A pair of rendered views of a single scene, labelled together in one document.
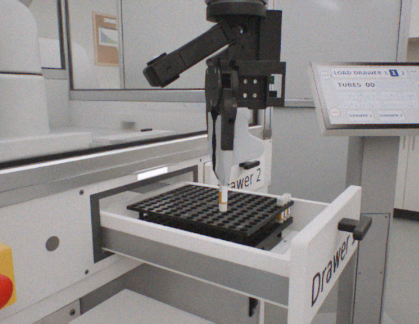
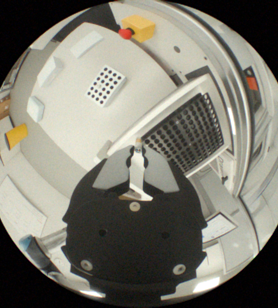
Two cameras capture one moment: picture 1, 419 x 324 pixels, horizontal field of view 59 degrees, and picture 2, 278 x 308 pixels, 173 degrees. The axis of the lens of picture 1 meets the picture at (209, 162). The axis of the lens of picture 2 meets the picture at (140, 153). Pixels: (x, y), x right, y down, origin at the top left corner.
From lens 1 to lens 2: 45 cm
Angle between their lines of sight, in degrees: 72
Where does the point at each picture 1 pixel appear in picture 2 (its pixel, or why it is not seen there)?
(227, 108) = (74, 196)
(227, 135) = (94, 171)
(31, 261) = (166, 43)
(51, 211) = (185, 41)
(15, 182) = (175, 15)
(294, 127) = not seen: hidden behind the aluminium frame
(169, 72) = not seen: outside the picture
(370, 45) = (228, 237)
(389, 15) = (225, 246)
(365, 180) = (204, 203)
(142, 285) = not seen: hidden behind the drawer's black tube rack
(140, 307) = (163, 94)
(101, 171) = (223, 73)
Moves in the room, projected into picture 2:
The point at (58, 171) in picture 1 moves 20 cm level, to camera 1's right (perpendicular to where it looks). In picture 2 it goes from (202, 36) to (168, 141)
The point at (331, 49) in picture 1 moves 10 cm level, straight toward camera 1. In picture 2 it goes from (239, 229) to (239, 230)
